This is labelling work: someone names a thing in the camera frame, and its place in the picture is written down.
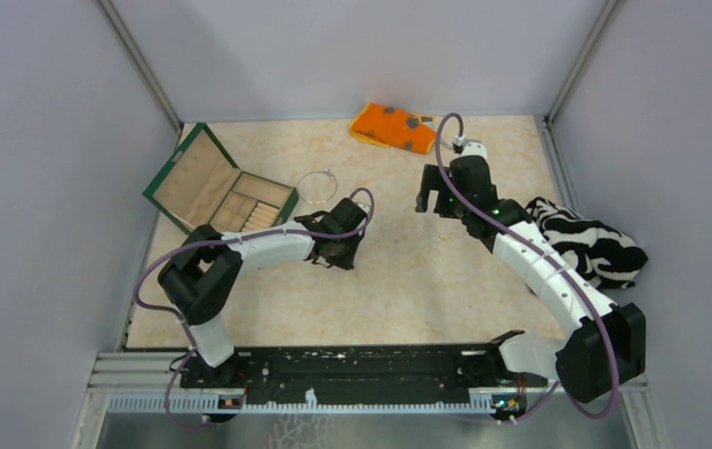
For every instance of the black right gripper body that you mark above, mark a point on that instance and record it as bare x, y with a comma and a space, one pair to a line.
448, 203

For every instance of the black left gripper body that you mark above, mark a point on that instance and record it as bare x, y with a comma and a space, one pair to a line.
344, 255

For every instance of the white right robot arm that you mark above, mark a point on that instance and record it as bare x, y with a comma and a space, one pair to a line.
603, 345

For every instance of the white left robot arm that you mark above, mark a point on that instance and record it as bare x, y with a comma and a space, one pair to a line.
198, 282

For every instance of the green jewelry box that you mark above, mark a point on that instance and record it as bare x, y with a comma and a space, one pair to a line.
201, 184

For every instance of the silver bangle with pearls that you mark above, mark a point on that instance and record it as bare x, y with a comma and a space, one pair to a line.
317, 186

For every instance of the orange spotted cloth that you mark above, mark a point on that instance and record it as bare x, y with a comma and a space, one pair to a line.
387, 126

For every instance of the zebra striped cloth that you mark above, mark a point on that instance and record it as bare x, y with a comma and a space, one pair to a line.
603, 256

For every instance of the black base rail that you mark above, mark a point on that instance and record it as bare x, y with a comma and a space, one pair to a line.
413, 374

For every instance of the white toothed cable strip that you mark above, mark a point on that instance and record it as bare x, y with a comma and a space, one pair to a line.
208, 403

